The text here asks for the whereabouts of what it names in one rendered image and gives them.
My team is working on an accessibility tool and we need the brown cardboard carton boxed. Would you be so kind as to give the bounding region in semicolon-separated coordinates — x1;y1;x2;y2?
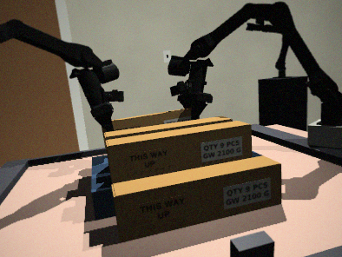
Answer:
112;155;282;243
106;121;253;184
104;116;233;143
112;108;191;131

